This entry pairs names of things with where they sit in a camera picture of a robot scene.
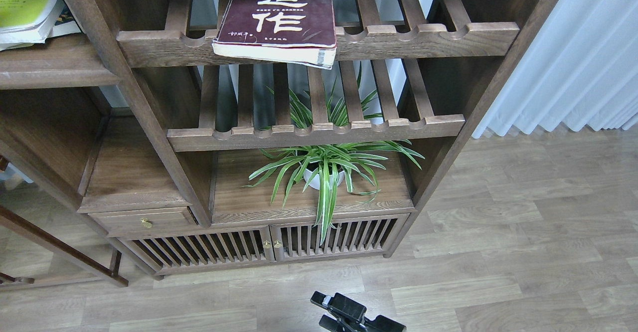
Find wooden drawer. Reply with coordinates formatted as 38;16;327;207
89;206;197;234

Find maroon book white characters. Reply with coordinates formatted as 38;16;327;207
212;0;337;69

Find colourful 300 paperback book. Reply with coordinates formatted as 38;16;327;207
48;5;82;37

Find brass drawer knob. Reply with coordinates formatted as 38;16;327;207
141;218;153;228

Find white book under paperback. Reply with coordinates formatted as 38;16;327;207
0;32;48;51

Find left slatted cabinet door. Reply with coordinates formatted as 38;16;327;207
120;226;276;276

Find right slatted cabinet door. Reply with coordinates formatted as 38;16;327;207
270;214;408;261

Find white plant pot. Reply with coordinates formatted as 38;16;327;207
303;167;345;190

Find white pleated curtain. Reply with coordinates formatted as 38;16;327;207
472;0;638;140

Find yellow green cover book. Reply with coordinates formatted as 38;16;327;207
0;0;65;44

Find dark wooden bookshelf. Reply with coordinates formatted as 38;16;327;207
1;0;558;279

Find green spider plant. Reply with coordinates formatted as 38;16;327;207
243;63;425;246

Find slatted cabinet door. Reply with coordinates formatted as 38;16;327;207
270;214;408;261
120;226;276;276

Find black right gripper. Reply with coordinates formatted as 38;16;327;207
310;291;407;332

